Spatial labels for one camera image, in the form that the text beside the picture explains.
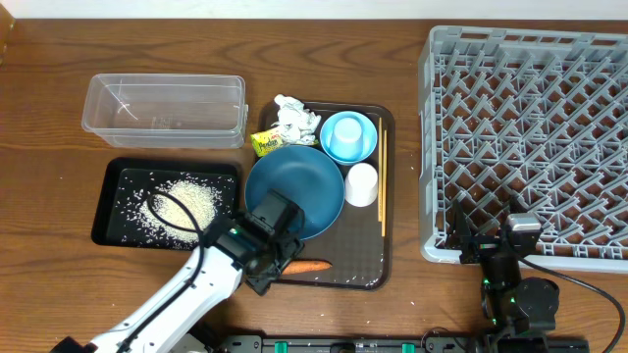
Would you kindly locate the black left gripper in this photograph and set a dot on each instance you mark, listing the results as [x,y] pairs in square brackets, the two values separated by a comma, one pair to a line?
[295,245]

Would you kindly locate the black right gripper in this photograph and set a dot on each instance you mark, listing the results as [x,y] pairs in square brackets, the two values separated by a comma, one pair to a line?
[460,235]

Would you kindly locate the orange carrot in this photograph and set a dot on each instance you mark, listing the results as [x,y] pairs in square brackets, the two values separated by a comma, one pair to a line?
[306,266]

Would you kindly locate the yellow foil snack wrapper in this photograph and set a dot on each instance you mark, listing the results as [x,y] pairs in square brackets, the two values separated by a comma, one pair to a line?
[267,141]

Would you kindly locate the white cup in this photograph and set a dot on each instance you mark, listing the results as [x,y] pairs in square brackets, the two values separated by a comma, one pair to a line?
[361,185]

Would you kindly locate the white paper napkin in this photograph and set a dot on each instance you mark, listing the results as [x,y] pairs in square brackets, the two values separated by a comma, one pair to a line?
[296,124]

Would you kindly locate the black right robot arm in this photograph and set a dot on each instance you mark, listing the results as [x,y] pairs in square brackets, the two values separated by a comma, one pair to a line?
[522,310]

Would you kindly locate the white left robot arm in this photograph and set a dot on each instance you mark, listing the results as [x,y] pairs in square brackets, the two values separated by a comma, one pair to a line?
[231,252]

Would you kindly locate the grey dishwasher rack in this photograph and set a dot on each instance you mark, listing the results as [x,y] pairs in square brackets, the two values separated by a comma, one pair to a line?
[533,116]

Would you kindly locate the black waste tray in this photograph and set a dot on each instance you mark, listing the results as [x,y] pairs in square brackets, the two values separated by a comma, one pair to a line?
[122,218]

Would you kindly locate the large blue plate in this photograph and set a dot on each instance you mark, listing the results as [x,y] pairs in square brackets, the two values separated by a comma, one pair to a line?
[304,175]

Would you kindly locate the dark brown serving tray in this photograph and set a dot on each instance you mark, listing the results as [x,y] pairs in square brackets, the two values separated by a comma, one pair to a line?
[353,244]

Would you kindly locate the right wooden chopstick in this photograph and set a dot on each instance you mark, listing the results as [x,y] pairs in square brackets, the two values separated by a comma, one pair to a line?
[384,169]

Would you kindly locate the wooden chopstick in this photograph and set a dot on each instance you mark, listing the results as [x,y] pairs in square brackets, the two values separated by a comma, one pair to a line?
[384,169]
[380,174]

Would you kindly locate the left wooden chopstick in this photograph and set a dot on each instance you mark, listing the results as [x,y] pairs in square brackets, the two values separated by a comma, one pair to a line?
[380,174]

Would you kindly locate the light blue small bowl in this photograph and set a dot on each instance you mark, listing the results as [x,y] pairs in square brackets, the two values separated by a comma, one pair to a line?
[369,135]

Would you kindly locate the light blue cup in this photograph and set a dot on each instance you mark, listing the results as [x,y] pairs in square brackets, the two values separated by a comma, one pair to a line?
[346,140]

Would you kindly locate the clear plastic bin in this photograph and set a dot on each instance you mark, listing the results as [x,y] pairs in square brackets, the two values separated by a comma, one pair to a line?
[166,110]

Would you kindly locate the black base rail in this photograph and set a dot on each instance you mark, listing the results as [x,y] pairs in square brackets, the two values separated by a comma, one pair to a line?
[429,344]

